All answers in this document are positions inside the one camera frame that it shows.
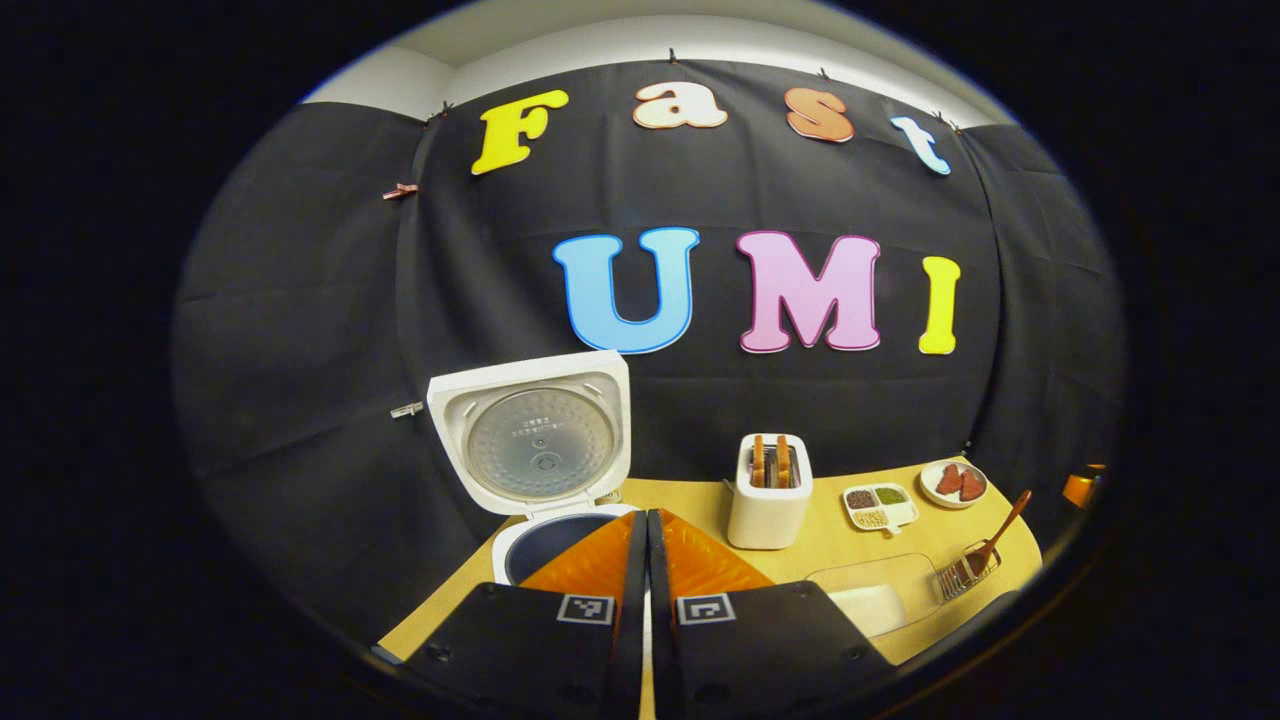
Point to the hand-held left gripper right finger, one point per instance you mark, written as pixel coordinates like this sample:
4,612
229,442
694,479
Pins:
662,600

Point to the small white round plate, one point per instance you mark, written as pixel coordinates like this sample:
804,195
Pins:
980,495

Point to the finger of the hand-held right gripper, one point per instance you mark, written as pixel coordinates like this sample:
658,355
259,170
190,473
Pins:
1078,488

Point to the white toaster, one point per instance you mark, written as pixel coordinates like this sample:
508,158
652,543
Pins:
768,520

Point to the black backdrop cloth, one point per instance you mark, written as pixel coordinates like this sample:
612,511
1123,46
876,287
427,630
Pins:
350,300

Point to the wooden spoon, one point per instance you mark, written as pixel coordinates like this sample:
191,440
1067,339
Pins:
1005,525

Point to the red cloth clip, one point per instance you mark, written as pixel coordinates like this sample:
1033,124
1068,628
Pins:
400,191

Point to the toasted bread slice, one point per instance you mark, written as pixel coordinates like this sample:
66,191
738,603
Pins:
783,462
758,462

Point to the white rice cooker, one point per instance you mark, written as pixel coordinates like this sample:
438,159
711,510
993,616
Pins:
530,440

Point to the red meat slice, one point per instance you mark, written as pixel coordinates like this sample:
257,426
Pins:
971,487
948,480

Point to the clear box of rice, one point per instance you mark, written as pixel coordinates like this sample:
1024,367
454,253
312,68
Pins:
870,605

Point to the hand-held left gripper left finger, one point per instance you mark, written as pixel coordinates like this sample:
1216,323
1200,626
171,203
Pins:
633,600

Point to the white cloth clip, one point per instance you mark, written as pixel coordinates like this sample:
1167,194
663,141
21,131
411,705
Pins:
407,410

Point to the white divided bean dish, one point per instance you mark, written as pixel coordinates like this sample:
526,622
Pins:
880,507

